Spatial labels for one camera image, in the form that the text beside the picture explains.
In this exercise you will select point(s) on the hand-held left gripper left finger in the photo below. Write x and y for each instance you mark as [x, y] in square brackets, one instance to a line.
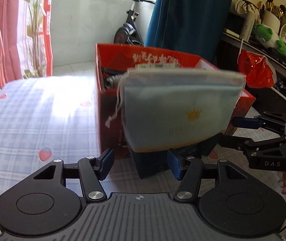
[107, 164]

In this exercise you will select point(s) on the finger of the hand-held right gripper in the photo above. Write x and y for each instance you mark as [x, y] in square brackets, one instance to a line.
[233, 141]
[245, 123]

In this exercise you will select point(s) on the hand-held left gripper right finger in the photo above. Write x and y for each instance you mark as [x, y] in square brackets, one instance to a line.
[174, 166]

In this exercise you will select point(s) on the red cardboard box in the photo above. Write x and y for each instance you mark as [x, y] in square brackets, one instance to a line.
[107, 120]

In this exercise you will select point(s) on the pale green packet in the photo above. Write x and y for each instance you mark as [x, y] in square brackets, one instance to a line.
[173, 105]

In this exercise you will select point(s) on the red plastic bag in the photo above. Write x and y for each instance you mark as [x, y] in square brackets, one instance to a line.
[255, 67]

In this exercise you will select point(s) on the black dressing table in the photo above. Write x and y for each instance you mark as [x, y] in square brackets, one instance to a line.
[228, 50]

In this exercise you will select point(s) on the checked bed sheet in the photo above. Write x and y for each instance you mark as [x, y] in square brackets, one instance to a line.
[45, 120]

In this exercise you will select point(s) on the grey rolled cloth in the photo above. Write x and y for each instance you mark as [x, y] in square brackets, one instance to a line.
[114, 81]

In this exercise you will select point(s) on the green plush toy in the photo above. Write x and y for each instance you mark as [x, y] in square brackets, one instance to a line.
[263, 31]

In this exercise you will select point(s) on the white spray bottle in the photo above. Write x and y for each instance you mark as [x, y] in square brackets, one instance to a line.
[247, 25]

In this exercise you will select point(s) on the white brush holder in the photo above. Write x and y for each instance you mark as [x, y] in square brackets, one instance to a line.
[270, 20]

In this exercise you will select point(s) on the teal curtain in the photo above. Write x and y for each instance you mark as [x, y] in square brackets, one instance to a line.
[190, 17]

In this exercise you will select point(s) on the bunch of makeup brushes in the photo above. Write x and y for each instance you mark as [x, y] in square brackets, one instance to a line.
[268, 3]

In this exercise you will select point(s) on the black exercise bike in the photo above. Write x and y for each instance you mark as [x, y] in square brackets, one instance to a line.
[124, 34]

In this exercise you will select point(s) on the pink printed wall cloth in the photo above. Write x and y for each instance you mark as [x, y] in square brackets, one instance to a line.
[12, 30]

